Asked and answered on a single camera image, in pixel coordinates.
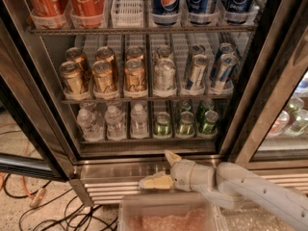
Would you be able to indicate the slim blue can right front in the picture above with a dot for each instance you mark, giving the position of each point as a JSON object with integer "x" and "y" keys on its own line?
{"x": 222, "y": 70}

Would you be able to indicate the blue pepsi can middle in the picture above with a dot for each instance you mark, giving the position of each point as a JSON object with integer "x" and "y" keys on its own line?
{"x": 202, "y": 12}

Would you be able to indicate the clear bin right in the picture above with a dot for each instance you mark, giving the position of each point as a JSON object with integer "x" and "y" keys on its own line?
{"x": 253, "y": 219}

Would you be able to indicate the red cola can right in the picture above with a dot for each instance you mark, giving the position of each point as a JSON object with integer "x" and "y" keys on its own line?
{"x": 88, "y": 13}

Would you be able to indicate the blue pepsi can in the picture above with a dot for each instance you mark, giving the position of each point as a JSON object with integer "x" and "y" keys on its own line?
{"x": 165, "y": 12}
{"x": 202, "y": 12}
{"x": 236, "y": 10}

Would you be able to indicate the blue pepsi can right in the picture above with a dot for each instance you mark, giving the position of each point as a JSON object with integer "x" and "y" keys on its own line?
{"x": 236, "y": 10}

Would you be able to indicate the black fridge door left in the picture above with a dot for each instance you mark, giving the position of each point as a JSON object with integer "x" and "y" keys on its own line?
{"x": 31, "y": 91}

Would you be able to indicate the slim blue silver can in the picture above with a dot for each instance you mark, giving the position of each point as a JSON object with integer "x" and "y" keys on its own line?
{"x": 196, "y": 72}
{"x": 194, "y": 49}

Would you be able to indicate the wire shelf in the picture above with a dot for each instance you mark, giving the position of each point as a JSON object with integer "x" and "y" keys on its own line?
{"x": 144, "y": 31}
{"x": 149, "y": 98}

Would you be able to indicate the blue pepsi can left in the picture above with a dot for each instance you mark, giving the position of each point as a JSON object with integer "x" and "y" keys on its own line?
{"x": 165, "y": 12}

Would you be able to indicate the middle wire shelf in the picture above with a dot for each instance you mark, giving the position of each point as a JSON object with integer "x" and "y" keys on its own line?
{"x": 149, "y": 98}

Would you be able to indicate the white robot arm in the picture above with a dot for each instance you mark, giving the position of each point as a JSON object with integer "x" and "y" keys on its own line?
{"x": 229, "y": 186}

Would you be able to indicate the empty white plastic tray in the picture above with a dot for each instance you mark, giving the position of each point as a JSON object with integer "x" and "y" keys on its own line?
{"x": 127, "y": 13}

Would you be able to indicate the water bottle left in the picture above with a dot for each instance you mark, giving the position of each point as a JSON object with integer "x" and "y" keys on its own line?
{"x": 91, "y": 127}

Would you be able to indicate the gold can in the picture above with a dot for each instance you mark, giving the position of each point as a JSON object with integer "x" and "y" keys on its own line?
{"x": 73, "y": 77}
{"x": 134, "y": 52}
{"x": 78, "y": 56}
{"x": 135, "y": 75}
{"x": 107, "y": 53}
{"x": 103, "y": 75}

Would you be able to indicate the clear bin pink contents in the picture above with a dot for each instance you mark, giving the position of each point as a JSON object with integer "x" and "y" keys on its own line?
{"x": 184, "y": 211}

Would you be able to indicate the slim blue silver can front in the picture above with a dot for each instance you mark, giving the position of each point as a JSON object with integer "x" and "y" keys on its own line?
{"x": 196, "y": 72}

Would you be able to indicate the bottle behind right glass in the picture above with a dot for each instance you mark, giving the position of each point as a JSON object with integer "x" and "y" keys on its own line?
{"x": 298, "y": 117}

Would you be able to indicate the top wire shelf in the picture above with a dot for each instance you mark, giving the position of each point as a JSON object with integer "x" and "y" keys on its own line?
{"x": 144, "y": 31}

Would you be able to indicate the slim blue can right back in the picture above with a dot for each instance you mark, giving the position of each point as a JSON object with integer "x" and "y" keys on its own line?
{"x": 224, "y": 48}

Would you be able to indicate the fridge bottom metal grille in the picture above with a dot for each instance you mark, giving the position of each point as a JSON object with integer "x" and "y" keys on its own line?
{"x": 107, "y": 183}

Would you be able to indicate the red bottle behind glass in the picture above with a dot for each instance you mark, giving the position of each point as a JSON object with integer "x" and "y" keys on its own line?
{"x": 279, "y": 124}

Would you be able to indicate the gold can back left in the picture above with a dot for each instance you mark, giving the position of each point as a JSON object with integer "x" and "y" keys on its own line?
{"x": 78, "y": 56}

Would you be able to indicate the green can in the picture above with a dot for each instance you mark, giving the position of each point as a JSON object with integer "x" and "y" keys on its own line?
{"x": 162, "y": 127}
{"x": 185, "y": 106}
{"x": 208, "y": 123}
{"x": 185, "y": 125}
{"x": 204, "y": 106}

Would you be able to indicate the water bottle right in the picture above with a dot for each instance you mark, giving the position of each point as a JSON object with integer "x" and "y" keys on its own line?
{"x": 139, "y": 122}

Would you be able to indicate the water bottle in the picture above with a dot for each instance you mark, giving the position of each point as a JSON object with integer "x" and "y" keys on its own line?
{"x": 116, "y": 129}
{"x": 139, "y": 122}
{"x": 91, "y": 127}

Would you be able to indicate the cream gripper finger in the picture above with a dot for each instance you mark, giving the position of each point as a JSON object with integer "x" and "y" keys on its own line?
{"x": 172, "y": 158}
{"x": 159, "y": 180}

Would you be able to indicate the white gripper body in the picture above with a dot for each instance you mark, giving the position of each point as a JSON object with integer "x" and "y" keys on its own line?
{"x": 183, "y": 174}

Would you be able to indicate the slim blue silver can back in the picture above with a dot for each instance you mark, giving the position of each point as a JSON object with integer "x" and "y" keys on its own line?
{"x": 194, "y": 49}

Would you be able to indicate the water bottle middle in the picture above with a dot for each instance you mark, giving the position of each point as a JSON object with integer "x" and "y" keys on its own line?
{"x": 116, "y": 129}

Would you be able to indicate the gold can front left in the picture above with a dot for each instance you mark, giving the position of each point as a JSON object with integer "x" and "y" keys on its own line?
{"x": 73, "y": 77}

